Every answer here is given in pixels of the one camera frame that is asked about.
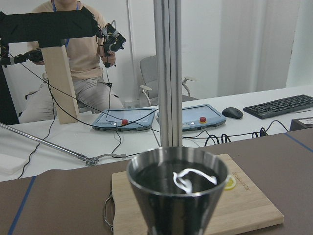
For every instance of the green handled reach grabber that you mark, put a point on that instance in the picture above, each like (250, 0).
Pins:
(87, 160)

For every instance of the black computer mouse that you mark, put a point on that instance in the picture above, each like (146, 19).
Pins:
(232, 112)

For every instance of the steel double jigger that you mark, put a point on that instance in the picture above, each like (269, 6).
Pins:
(177, 188)

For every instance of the grey office chair right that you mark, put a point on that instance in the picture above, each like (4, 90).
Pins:
(149, 89)

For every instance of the aluminium camera post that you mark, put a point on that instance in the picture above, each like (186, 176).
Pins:
(167, 14)

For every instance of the teach pendant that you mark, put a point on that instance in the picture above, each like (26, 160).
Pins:
(125, 119)
(201, 116)

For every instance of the seated operator person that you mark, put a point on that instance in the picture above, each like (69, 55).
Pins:
(84, 56)

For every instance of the black box with label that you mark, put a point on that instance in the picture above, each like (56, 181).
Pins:
(301, 123)

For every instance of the bamboo cutting board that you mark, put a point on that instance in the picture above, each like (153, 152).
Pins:
(241, 209)

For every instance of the black keyboard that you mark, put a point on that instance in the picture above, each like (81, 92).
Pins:
(280, 106)

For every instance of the wooden plank stand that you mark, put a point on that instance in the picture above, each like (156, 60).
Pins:
(60, 81)

